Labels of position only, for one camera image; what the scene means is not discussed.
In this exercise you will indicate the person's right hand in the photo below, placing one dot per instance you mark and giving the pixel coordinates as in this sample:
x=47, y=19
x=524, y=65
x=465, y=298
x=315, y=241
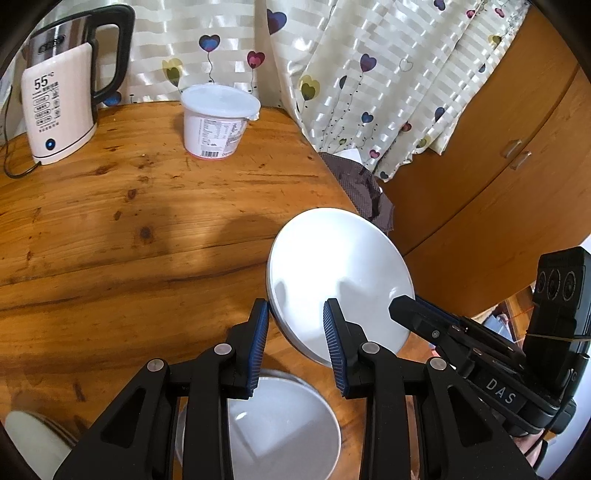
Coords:
x=531, y=450

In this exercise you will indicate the wooden cabinet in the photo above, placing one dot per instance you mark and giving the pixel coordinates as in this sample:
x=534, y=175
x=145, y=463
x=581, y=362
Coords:
x=485, y=207

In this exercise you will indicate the white plastic tub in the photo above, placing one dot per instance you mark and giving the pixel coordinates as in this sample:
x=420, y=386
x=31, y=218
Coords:
x=217, y=120

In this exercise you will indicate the white electric kettle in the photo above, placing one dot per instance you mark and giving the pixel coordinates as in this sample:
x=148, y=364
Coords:
x=60, y=106

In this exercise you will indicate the heart print curtain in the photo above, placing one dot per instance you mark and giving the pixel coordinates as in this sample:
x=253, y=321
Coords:
x=369, y=115

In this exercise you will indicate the deep beige plate blue pattern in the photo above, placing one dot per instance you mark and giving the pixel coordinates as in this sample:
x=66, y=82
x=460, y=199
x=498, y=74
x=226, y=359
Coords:
x=27, y=443

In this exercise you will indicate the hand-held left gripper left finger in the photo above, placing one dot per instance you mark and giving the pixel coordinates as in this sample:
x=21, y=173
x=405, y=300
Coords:
x=258, y=350

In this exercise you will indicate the dark brown cloth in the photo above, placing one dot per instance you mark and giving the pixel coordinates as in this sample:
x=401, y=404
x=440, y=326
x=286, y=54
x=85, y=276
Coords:
x=364, y=189

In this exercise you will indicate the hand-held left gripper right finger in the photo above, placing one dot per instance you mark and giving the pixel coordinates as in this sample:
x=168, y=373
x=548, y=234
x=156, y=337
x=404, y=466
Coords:
x=332, y=350

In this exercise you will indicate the white plate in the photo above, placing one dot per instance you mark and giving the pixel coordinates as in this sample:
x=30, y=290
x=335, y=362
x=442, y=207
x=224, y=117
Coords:
x=332, y=258

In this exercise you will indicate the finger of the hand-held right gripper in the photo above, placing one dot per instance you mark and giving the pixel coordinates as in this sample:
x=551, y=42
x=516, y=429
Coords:
x=443, y=308
x=415, y=318

